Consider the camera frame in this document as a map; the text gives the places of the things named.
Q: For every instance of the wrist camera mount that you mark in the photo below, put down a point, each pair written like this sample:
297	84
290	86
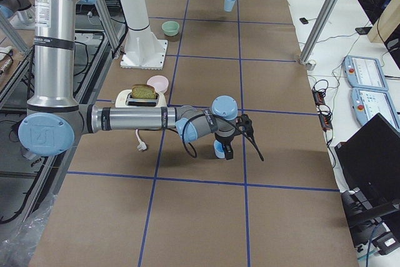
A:
245	124

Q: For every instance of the pink bowl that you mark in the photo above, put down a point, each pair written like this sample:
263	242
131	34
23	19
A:
159	83

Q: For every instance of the green bowl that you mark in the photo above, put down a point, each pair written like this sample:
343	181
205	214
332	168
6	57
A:
170	28

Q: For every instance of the black laptop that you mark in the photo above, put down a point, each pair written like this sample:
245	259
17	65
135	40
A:
370	159

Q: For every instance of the toast slice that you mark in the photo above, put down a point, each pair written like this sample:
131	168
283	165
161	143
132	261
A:
143	91

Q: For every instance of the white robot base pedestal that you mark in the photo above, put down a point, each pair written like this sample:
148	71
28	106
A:
142	49

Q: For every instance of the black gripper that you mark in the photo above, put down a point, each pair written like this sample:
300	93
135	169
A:
224	139

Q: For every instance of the black power strip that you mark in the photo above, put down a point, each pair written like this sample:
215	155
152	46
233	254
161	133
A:
324	111

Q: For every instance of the black phone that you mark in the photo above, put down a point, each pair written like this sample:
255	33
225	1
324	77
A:
304	21

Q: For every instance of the lower teach pendant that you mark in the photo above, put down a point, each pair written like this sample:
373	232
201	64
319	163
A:
368	102

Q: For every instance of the toaster power plug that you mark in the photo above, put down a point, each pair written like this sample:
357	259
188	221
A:
141	144

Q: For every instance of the upper teach pendant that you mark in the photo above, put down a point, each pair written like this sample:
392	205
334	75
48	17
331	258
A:
363	72

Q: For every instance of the teach pendant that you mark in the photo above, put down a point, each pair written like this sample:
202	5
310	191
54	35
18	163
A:
363	72
368	102

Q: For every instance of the aluminium frame post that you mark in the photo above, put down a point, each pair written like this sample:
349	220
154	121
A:
315	33

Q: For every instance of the light blue cup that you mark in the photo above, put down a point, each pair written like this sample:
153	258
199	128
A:
218	150
229	5

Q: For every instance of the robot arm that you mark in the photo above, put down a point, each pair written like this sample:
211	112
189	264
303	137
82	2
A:
56	118

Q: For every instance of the cream toaster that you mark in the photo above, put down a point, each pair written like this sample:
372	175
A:
140	104

